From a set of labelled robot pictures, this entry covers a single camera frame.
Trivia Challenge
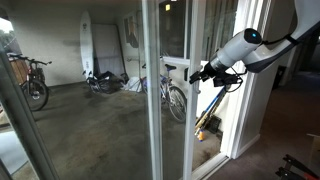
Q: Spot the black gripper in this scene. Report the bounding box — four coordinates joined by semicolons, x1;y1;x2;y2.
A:
189;60;219;85

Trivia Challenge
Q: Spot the white door handle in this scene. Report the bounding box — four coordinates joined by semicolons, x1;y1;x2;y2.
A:
190;64;202;95

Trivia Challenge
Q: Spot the latch side door jamb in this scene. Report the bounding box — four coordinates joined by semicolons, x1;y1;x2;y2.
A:
219;0;273;160

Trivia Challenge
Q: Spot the fixed side door jamb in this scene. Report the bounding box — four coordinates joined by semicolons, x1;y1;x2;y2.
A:
0;49;59;180

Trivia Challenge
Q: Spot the blue white bicycle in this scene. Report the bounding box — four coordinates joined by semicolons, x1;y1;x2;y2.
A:
141;55;188;124

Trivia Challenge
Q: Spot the blue long pole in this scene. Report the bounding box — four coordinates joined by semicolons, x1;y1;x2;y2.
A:
202;85;228;124

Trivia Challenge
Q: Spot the yellow long pole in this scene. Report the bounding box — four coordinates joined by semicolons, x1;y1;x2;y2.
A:
193;96;225;134

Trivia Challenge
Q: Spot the black dustpan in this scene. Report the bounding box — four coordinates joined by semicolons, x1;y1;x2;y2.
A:
206;114;223;135

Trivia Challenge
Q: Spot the white cloth bundle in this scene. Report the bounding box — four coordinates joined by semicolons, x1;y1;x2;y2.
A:
121;76;144;93

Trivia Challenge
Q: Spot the dark golf bag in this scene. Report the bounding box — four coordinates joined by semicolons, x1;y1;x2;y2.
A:
85;70;129;95

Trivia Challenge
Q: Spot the white leaning board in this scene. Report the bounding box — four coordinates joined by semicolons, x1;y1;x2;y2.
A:
91;23;126;78

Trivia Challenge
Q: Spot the white surfboard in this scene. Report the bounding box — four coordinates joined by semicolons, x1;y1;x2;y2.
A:
79;10;95;80

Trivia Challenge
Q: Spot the red black clamp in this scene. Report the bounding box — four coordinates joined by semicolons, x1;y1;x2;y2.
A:
282;153;320;180

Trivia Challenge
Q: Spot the cardboard box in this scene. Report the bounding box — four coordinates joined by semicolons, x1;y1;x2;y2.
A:
306;132;320;168

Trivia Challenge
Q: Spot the black bicycle on left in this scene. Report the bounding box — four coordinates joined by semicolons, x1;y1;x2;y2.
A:
5;52;53;113

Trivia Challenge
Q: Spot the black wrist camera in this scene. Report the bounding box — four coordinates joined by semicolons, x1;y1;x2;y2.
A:
213;73;243;88

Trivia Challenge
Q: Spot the black camera cable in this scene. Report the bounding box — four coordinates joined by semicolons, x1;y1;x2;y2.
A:
225;65;249;94

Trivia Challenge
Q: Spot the patio wall window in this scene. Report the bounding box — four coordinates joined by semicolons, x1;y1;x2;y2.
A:
158;0;239;64

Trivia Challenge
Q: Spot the dark hanging wall item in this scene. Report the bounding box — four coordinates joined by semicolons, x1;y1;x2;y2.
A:
123;15;139;48

